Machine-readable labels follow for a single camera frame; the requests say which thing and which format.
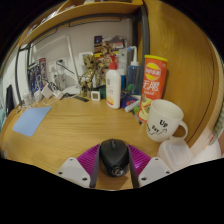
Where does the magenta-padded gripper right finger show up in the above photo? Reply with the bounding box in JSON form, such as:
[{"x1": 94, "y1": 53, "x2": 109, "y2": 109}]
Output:
[{"x1": 127, "y1": 144, "x2": 174, "y2": 188}]

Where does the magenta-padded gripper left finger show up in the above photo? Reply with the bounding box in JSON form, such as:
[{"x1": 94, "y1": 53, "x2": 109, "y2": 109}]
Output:
[{"x1": 55, "y1": 143, "x2": 102, "y2": 189}]

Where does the black computer mouse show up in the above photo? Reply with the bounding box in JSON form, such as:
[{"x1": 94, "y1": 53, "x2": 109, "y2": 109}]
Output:
[{"x1": 99, "y1": 138, "x2": 131, "y2": 178}]

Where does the blue mouse pad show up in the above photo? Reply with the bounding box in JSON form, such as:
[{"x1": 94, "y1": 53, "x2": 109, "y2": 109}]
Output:
[{"x1": 12, "y1": 105, "x2": 53, "y2": 138}]

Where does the white mug with black print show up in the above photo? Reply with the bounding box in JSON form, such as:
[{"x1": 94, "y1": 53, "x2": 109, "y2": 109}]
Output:
[{"x1": 145, "y1": 99, "x2": 189, "y2": 144}]

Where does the blue flat package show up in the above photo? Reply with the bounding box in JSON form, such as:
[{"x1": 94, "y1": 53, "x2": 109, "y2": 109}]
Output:
[{"x1": 120, "y1": 93, "x2": 141, "y2": 113}]

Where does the small white square clock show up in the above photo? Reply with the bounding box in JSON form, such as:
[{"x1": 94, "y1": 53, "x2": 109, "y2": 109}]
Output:
[{"x1": 90, "y1": 90, "x2": 101, "y2": 102}]

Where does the white lotion bottle red pump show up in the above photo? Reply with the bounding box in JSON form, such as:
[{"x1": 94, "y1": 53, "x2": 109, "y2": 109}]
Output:
[{"x1": 105, "y1": 54, "x2": 122, "y2": 110}]

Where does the white charger block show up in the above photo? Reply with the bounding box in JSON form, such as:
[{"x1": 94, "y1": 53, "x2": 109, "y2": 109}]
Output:
[{"x1": 40, "y1": 83, "x2": 56, "y2": 100}]

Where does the orange chips can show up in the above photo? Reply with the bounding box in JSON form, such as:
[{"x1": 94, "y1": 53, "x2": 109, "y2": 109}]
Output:
[{"x1": 137, "y1": 54, "x2": 169, "y2": 124}]

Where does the blue spray bottle white nozzle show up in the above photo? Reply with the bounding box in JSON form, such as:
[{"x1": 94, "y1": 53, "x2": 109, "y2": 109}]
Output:
[{"x1": 125, "y1": 45, "x2": 141, "y2": 95}]

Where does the tan robot model figure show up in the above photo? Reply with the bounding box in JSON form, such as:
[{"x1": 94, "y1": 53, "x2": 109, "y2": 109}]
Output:
[{"x1": 78, "y1": 41, "x2": 114, "y2": 98}]

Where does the robot model kit box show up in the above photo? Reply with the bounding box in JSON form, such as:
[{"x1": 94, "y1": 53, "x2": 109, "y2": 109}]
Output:
[{"x1": 27, "y1": 58, "x2": 48, "y2": 94}]

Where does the wooden overhead shelf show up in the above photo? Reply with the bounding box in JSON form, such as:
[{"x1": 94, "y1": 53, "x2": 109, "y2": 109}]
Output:
[{"x1": 18, "y1": 0, "x2": 144, "y2": 48}]

